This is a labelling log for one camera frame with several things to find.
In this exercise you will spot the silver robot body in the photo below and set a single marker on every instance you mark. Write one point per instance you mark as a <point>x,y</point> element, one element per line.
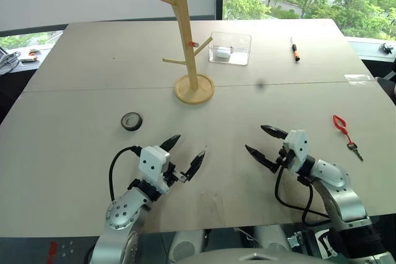
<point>247,258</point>

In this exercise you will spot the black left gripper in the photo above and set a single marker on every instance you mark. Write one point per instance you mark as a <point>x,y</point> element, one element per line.
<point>168,176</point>

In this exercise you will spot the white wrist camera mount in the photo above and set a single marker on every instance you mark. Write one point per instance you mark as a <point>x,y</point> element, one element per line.
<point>151,162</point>
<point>297,149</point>

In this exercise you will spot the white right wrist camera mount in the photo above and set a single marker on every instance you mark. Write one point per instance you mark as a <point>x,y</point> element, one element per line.
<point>297,149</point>

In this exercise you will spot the black tape roll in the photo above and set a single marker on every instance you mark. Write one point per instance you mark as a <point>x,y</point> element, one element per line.
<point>124,125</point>

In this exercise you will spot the clear tape strip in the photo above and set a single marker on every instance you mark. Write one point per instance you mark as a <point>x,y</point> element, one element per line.
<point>357,79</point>

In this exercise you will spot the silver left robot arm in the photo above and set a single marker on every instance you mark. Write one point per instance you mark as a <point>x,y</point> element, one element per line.
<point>123,211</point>

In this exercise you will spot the small black clip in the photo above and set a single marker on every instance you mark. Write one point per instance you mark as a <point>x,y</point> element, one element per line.
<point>386,48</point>

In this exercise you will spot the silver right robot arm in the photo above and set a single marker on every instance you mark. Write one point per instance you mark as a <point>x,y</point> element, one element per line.
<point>343,196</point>

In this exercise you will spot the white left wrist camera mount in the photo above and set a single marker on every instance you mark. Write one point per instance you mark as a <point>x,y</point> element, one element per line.
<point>151,162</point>

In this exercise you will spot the small red tag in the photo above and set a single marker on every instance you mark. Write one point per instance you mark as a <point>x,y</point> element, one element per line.
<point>194,44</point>

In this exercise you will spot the orange black screwdriver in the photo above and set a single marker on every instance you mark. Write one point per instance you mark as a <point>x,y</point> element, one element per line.
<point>296,52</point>

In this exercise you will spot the black chair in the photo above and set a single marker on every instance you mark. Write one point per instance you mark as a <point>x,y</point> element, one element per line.
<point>388,89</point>

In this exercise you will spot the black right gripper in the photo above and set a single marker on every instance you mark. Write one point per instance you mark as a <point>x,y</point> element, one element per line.
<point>281,162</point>

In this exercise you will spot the wooden mug tree stand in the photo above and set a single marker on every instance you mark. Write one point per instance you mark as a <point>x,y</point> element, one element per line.
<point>185,38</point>

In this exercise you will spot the orange white small tool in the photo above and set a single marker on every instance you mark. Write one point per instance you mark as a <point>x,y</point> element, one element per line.
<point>29,57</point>

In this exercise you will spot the small white case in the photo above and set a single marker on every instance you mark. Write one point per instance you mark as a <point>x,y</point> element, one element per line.
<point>222,52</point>

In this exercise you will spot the clear plastic box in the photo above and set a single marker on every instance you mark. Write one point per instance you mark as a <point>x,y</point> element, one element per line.
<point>239,58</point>

